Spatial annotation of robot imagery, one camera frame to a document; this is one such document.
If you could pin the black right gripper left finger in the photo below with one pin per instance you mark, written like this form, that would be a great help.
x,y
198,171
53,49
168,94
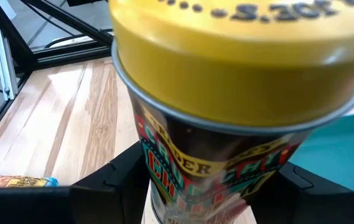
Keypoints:
x,y
102,199

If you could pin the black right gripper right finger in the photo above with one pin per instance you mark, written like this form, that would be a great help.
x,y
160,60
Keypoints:
x,y
313,202

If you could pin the yellow-lid spice jar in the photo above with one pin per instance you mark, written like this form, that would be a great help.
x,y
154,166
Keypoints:
x,y
242,77

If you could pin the teal plastic bin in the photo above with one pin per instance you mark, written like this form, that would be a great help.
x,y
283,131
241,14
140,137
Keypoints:
x,y
335,146

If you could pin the yellow ramen noodle packet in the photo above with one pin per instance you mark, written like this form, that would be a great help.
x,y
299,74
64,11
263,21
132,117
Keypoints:
x,y
15,182

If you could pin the black metal table frame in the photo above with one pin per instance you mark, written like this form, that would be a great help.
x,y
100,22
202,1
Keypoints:
x,y
71,23

